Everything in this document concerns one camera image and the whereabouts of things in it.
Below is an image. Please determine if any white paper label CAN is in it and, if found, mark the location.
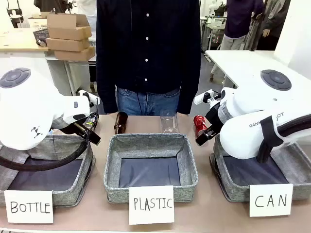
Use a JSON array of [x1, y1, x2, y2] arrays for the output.
[[249, 183, 294, 217]]

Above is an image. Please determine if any red cola can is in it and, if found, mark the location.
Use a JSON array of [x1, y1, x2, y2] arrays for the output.
[[193, 115, 210, 137]]

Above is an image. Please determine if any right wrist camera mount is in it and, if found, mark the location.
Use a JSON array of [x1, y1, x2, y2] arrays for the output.
[[194, 90, 222, 106]]

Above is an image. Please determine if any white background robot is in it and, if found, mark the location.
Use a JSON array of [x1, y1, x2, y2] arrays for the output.
[[208, 0, 228, 25]]

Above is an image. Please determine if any white paper label BOTTLE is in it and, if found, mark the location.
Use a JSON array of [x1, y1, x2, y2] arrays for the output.
[[4, 190, 54, 224]]

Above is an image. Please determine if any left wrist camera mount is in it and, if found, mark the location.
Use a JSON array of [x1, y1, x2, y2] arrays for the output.
[[77, 89, 101, 109]]

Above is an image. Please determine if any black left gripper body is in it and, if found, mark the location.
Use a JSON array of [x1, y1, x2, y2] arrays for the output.
[[72, 122, 92, 139]]

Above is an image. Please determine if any person's left forearm dark sleeve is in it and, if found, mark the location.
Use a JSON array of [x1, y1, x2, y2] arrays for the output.
[[178, 60, 202, 115]]

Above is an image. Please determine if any white plastic crate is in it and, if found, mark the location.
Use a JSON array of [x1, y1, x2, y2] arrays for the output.
[[28, 17, 48, 30]]

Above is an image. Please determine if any clear plastic bottle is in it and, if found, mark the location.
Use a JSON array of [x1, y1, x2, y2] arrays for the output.
[[159, 115, 180, 133]]

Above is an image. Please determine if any open cardboard box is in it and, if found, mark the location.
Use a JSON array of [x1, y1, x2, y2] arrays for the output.
[[46, 12, 93, 41]]

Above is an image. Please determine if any brown glass bottle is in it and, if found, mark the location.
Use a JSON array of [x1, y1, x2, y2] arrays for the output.
[[114, 111, 129, 134]]

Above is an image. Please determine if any grey fabric basket labelled can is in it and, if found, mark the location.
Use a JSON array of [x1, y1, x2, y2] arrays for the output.
[[209, 135, 311, 203]]

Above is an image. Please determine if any grey fabric basket labelled plastic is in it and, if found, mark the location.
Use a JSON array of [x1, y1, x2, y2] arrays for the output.
[[104, 133, 199, 204]]

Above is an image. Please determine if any light wooden table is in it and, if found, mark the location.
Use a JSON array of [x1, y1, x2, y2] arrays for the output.
[[0, 30, 50, 52]]

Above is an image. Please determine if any white desk under boxes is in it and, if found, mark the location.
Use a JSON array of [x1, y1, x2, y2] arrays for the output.
[[45, 54, 98, 97]]

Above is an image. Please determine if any bystander in grey jacket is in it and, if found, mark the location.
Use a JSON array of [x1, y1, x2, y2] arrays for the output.
[[261, 0, 291, 39]]

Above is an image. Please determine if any closed flat cardboard box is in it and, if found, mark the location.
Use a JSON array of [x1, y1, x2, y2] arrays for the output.
[[53, 46, 96, 62], [46, 37, 91, 52]]

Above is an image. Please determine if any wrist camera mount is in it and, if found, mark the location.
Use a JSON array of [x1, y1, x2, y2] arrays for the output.
[[194, 90, 222, 106], [77, 89, 101, 109]]

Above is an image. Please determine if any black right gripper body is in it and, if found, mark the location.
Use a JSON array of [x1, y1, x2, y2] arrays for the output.
[[205, 103, 223, 133]]

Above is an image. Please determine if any person's right forearm dark sleeve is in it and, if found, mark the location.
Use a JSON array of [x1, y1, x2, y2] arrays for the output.
[[96, 60, 118, 115]]

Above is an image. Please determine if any white paper label PLASTIC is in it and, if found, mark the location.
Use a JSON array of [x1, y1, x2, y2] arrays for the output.
[[128, 185, 175, 226]]

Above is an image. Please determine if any person in dark shirt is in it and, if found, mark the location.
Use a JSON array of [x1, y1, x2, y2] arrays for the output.
[[96, 0, 202, 116]]

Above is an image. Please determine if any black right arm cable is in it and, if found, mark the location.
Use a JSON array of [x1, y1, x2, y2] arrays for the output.
[[257, 114, 311, 164]]

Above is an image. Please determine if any grey fabric basket labelled bottle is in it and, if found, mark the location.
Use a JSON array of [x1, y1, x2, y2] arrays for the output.
[[0, 134, 96, 207]]

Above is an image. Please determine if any black wire basket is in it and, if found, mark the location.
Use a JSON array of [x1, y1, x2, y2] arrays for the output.
[[32, 28, 50, 46]]

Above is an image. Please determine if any bystander in purple shirt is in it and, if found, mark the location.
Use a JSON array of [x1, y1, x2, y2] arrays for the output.
[[220, 0, 265, 51]]

